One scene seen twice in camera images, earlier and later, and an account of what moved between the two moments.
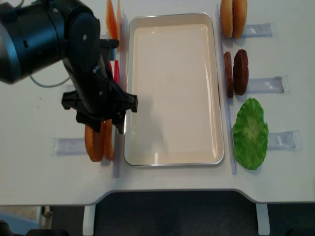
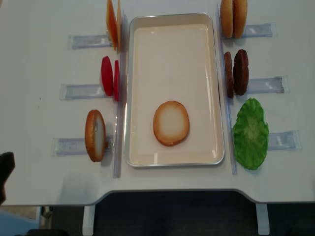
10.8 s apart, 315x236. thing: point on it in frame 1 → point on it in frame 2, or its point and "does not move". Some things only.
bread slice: x=109 y=146 → x=171 y=123
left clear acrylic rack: x=77 y=146 does not move
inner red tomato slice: x=116 y=71 does not move
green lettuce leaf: x=250 y=134 does not move
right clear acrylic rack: x=278 y=140 does not move
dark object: x=5 y=230 → x=7 y=166
